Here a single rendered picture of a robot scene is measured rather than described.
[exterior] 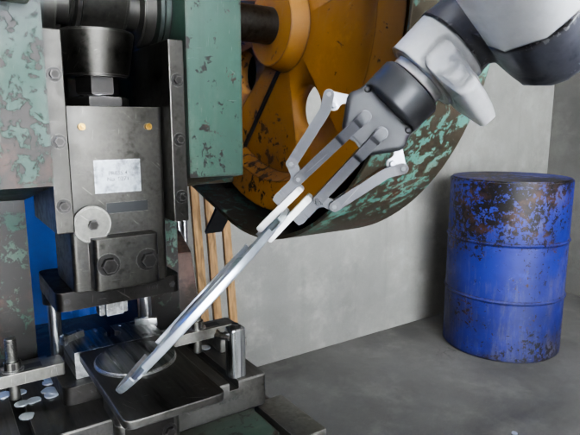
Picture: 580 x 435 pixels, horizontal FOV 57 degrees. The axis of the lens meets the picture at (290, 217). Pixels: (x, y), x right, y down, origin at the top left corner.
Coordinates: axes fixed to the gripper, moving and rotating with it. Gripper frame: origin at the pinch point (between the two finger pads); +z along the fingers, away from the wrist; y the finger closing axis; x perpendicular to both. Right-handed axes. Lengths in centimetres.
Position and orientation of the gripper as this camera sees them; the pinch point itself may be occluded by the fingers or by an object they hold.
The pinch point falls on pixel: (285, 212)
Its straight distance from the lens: 61.8
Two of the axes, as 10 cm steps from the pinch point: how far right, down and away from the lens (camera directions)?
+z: -7.0, 7.0, 1.8
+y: -7.1, -7.0, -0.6
